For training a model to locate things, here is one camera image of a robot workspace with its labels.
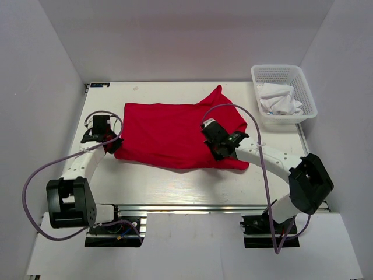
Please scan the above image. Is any white crumpled t shirt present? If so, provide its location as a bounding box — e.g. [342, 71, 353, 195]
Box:
[259, 83, 304, 116]

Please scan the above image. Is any blue label sticker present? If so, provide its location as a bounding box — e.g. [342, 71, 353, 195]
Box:
[90, 82, 110, 88]

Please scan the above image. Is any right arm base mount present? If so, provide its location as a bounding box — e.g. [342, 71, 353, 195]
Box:
[240, 214, 300, 249]

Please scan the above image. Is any red t shirt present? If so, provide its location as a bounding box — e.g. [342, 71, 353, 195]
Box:
[114, 85, 249, 171]

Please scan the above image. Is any aluminium table rail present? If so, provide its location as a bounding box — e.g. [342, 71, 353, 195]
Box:
[93, 204, 333, 213]

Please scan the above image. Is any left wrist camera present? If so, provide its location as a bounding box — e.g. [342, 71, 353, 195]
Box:
[84, 118, 93, 130]

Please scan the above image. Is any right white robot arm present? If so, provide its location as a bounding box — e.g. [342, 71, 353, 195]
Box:
[202, 118, 334, 233]

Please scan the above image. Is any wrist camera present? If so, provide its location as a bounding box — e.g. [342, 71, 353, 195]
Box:
[84, 118, 93, 130]
[201, 118, 216, 128]

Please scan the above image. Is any white plastic basket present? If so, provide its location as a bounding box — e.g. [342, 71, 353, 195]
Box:
[251, 64, 318, 125]

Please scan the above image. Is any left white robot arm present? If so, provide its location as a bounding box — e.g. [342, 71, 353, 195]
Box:
[46, 115, 123, 233]

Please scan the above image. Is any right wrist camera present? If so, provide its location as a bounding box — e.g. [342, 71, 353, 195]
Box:
[201, 118, 216, 128]

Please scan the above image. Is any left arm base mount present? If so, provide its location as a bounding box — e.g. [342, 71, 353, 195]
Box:
[85, 216, 146, 248]

